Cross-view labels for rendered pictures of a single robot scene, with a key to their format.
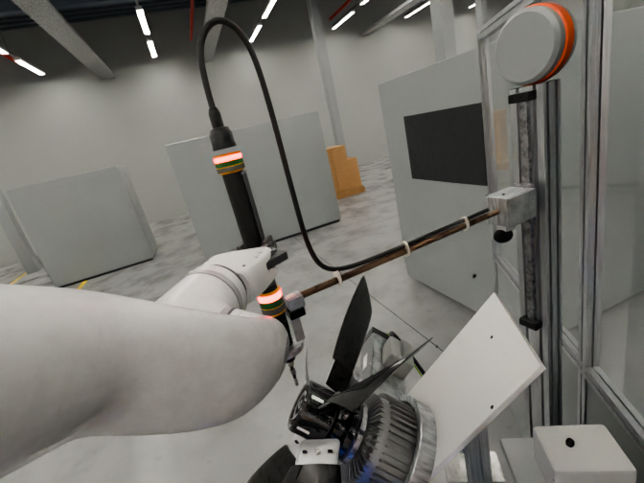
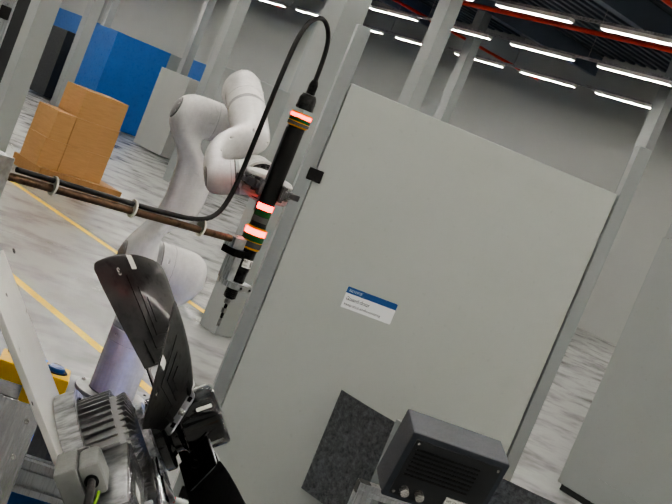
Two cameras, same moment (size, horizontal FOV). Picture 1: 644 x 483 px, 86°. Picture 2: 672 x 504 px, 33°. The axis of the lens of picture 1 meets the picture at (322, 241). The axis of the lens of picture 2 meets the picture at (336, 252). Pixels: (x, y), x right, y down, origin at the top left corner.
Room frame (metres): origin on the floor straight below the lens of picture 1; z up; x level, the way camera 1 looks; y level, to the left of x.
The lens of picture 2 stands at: (2.64, -0.72, 1.79)
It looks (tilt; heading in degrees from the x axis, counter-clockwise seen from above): 5 degrees down; 154
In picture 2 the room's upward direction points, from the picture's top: 22 degrees clockwise
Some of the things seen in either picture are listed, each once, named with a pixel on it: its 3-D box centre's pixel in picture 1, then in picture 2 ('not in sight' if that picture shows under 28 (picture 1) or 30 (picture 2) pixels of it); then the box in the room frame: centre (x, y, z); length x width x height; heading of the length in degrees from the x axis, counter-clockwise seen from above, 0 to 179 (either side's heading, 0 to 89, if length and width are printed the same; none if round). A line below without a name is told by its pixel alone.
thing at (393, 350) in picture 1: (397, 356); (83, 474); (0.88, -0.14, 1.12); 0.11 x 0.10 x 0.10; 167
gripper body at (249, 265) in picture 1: (232, 276); (264, 184); (0.46, 0.13, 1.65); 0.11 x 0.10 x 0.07; 167
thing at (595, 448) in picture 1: (576, 456); not in sight; (0.62, -0.50, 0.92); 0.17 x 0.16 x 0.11; 77
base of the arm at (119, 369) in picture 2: not in sight; (122, 363); (-0.12, 0.18, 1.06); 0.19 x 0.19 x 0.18
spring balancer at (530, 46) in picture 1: (533, 46); not in sight; (0.83, -0.56, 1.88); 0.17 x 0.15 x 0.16; 167
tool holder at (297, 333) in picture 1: (284, 324); (239, 262); (0.57, 0.10, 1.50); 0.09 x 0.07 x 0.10; 112
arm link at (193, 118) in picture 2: not in sight; (174, 191); (-0.12, 0.15, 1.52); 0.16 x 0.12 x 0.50; 89
